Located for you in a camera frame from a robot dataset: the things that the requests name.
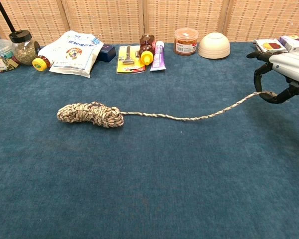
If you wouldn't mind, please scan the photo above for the black tripod stand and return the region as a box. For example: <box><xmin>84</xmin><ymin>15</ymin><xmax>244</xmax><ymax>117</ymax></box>
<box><xmin>0</xmin><ymin>0</ymin><xmax>16</xmax><ymax>33</ymax></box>

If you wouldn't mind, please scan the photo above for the clear jar with black lid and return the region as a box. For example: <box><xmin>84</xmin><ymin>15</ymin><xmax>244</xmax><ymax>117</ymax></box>
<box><xmin>8</xmin><ymin>30</ymin><xmax>41</xmax><ymax>66</ymax></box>

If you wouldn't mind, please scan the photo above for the bamboo folding screen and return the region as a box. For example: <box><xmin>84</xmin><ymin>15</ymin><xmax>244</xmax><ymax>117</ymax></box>
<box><xmin>0</xmin><ymin>0</ymin><xmax>299</xmax><ymax>47</ymax></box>

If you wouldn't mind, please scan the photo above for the dark blue small box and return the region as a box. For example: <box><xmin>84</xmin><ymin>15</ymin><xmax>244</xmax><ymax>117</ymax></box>
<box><xmin>97</xmin><ymin>44</ymin><xmax>117</xmax><ymax>63</ymax></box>

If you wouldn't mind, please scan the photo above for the orange-lid plastic jar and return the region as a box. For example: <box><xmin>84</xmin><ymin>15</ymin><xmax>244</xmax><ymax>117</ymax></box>
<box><xmin>173</xmin><ymin>27</ymin><xmax>199</xmax><ymax>56</ymax></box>

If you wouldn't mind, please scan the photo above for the blue carpet table cloth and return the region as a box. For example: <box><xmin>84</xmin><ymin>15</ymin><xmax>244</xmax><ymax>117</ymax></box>
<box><xmin>0</xmin><ymin>41</ymin><xmax>299</xmax><ymax>239</ymax></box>

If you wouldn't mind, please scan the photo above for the white snack packet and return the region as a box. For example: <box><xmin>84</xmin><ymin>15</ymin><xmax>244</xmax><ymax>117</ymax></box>
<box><xmin>254</xmin><ymin>38</ymin><xmax>289</xmax><ymax>53</ymax></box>

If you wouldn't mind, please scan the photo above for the brown honey bottle yellow cap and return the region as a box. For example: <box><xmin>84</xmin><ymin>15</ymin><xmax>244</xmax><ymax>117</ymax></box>
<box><xmin>139</xmin><ymin>33</ymin><xmax>156</xmax><ymax>66</ymax></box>

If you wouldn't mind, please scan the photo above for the clear plastic tub of clips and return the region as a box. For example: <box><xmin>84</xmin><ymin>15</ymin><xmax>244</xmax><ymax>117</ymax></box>
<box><xmin>0</xmin><ymin>39</ymin><xmax>19</xmax><ymax>73</ymax></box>

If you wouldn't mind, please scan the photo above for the cream upturned bowl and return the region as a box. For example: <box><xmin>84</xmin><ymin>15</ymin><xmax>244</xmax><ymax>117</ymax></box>
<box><xmin>197</xmin><ymin>32</ymin><xmax>231</xmax><ymax>60</ymax></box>

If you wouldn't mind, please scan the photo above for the beige braided rope bundle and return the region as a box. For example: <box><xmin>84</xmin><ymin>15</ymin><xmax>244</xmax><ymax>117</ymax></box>
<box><xmin>56</xmin><ymin>91</ymin><xmax>277</xmax><ymax>129</ymax></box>

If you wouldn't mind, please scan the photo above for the white-label bottle with yellow cap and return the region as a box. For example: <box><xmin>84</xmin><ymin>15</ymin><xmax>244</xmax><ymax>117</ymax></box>
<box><xmin>32</xmin><ymin>46</ymin><xmax>55</xmax><ymax>72</ymax></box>

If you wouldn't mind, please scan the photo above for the white purple small carton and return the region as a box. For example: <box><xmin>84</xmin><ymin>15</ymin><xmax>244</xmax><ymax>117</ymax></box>
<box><xmin>278</xmin><ymin>35</ymin><xmax>299</xmax><ymax>53</ymax></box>

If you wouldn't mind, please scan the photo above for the purple white toothpaste tube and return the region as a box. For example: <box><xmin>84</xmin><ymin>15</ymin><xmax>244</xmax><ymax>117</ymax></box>
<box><xmin>149</xmin><ymin>40</ymin><xmax>167</xmax><ymax>72</ymax></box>

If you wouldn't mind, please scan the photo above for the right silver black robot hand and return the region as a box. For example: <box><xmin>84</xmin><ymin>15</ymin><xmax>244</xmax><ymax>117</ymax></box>
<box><xmin>246</xmin><ymin>51</ymin><xmax>299</xmax><ymax>105</ymax></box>

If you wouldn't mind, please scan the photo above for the razor in yellow blister pack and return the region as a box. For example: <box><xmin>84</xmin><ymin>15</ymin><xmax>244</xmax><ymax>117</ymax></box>
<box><xmin>116</xmin><ymin>45</ymin><xmax>147</xmax><ymax>74</ymax></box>

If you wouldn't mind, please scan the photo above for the white sugar bag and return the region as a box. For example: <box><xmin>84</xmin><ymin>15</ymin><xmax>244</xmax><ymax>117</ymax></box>
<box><xmin>49</xmin><ymin>30</ymin><xmax>104</xmax><ymax>79</ymax></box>

